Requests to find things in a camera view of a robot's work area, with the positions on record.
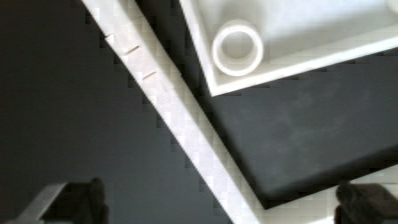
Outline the white square tabletop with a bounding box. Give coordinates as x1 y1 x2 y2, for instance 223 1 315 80
179 0 398 95

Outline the white U-shaped obstacle fence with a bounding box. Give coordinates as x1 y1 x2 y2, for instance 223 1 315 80
81 0 398 224

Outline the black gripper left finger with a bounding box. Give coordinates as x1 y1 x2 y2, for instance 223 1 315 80
15 178 108 224

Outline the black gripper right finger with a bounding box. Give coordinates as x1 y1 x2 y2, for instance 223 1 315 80
333 182 398 224

